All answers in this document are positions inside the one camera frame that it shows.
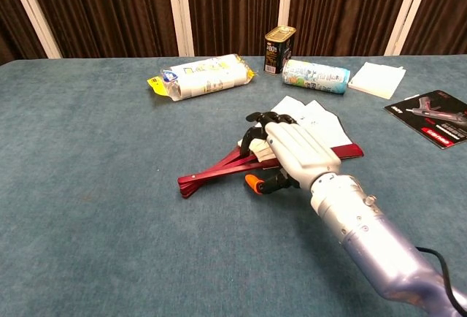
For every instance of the black gold tin can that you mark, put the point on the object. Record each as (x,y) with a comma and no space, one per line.
(277,48)

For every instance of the red ribbed white folding fan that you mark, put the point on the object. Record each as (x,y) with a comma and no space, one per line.
(215,177)

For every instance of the light blue cylindrical pack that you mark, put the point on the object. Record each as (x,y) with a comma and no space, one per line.
(313,76)

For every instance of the black red tool package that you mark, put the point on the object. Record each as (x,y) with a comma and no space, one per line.
(438,127)

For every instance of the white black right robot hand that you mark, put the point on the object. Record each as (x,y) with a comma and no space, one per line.
(303,152)

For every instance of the blue felt table cover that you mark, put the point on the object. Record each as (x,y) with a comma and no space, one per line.
(109,204)

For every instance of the brown pleated screen panel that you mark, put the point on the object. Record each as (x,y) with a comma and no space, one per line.
(11,21)
(346,6)
(109,10)
(445,6)
(233,6)

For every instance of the yellow white snack bag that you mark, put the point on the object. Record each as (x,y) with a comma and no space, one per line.
(208,76)

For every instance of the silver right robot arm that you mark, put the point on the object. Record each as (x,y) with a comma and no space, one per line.
(372,236)

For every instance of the white square paper pad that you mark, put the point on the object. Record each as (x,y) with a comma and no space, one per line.
(376,79)

